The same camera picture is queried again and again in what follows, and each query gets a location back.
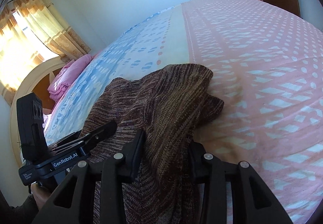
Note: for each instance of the yellow patterned curtain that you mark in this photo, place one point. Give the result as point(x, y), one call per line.
point(19, 56)

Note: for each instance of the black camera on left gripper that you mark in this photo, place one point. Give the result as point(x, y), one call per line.
point(30, 124)

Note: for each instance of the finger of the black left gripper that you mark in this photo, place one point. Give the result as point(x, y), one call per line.
point(85, 143)

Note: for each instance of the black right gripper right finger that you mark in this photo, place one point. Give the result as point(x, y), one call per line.
point(252, 200)

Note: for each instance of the person's left hand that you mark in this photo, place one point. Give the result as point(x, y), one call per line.
point(40, 194)

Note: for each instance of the brown knitted sun-pattern sweater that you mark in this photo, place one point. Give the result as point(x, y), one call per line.
point(169, 104)

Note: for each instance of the blue pink patterned bed sheet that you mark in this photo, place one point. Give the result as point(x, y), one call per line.
point(267, 66)

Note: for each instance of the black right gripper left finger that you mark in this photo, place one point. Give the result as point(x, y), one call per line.
point(73, 200)

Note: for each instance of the folded pink blanket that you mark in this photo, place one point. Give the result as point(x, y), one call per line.
point(66, 77)

